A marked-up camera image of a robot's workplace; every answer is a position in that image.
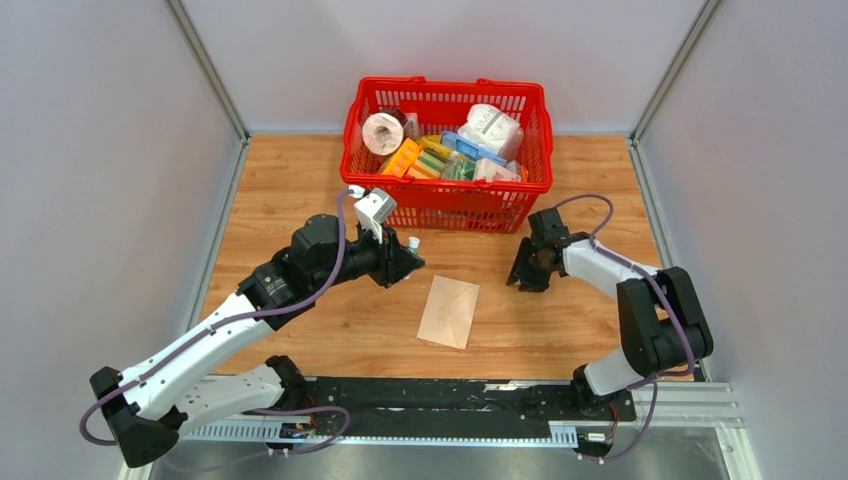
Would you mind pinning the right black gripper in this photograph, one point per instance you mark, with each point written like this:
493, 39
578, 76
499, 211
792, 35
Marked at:
519, 273

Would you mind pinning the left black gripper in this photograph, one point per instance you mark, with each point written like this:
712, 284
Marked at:
394, 261

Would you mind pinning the green white glue stick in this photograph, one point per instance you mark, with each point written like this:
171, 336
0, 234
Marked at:
413, 244

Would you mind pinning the cream paper envelope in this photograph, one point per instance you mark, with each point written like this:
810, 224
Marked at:
449, 312

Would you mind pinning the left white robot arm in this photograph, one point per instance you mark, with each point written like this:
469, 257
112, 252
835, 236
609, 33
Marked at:
151, 405

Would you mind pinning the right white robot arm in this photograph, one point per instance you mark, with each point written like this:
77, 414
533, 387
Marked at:
662, 325

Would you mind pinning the orange plastic box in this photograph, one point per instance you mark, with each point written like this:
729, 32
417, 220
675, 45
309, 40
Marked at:
397, 164

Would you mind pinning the white small box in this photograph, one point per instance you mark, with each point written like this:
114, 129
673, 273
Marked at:
489, 171

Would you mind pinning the green yellow sponge pack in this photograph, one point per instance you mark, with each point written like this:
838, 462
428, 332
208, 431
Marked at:
427, 165

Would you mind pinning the blue plastic package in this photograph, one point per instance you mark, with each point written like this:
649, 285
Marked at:
468, 148

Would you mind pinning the wrapped white tissue pack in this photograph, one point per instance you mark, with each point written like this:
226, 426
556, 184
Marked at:
493, 130

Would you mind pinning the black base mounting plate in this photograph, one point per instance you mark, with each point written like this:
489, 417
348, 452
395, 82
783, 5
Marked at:
447, 408

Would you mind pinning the red plastic shopping basket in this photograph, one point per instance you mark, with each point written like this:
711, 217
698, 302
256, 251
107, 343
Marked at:
498, 207

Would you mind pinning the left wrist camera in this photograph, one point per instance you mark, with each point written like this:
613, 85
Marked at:
372, 208

